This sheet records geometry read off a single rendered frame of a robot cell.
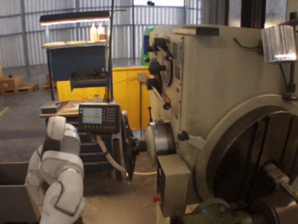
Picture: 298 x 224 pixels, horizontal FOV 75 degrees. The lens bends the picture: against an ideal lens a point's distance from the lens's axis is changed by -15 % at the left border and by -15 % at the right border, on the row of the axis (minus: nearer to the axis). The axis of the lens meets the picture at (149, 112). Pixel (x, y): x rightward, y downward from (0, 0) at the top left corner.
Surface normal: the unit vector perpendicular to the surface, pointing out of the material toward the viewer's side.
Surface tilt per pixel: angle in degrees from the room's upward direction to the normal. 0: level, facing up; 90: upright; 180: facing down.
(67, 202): 74
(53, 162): 90
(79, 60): 90
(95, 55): 90
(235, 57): 90
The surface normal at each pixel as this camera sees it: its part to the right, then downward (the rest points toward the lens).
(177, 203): 0.18, 0.36
